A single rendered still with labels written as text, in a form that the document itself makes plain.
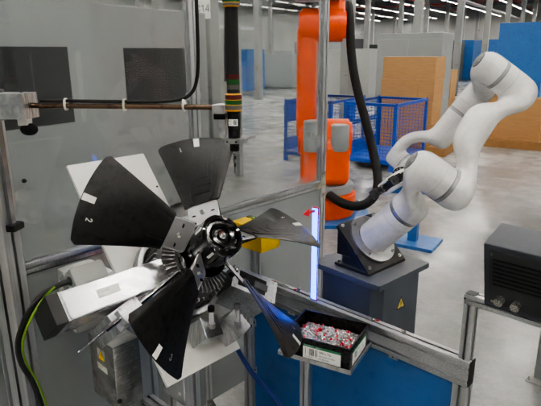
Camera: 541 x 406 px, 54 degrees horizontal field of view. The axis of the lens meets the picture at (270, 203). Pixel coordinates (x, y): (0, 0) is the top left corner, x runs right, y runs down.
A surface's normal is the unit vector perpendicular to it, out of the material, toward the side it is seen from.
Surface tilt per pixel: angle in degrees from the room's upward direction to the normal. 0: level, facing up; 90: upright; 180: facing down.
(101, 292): 50
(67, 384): 90
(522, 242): 15
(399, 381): 90
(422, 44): 90
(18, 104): 90
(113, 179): 73
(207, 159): 40
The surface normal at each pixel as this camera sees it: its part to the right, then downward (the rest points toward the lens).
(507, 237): -0.18, -0.88
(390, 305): 0.67, 0.20
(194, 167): -0.11, -0.50
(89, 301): 0.55, -0.47
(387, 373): -0.69, 0.20
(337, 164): -0.08, 0.27
